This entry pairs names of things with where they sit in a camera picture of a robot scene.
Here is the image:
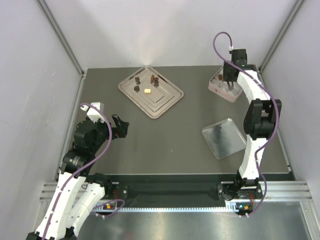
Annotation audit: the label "white rectangular chocolate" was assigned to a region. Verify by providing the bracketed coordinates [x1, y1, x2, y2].
[144, 88, 151, 94]

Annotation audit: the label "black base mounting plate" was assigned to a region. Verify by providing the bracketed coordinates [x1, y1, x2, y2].
[86, 173, 262, 208]

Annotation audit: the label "pink chocolate tin box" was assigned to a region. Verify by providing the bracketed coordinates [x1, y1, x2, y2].
[208, 67, 243, 103]

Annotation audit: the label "silver tin lid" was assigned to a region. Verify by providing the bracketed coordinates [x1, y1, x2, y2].
[201, 118, 247, 160]

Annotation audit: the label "silver metal tray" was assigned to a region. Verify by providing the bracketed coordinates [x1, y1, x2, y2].
[118, 66, 184, 119]

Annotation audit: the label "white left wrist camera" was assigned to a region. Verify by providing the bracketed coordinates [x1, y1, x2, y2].
[80, 102, 105, 123]

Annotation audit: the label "aluminium frame rail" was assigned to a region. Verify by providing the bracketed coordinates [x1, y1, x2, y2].
[37, 181, 315, 213]

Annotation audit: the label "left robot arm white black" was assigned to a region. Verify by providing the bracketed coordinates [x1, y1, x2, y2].
[26, 102, 130, 240]

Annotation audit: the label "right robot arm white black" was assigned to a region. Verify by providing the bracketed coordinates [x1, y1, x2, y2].
[222, 49, 282, 198]

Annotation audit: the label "metal tongs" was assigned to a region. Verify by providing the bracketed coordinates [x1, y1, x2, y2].
[226, 80, 234, 91]

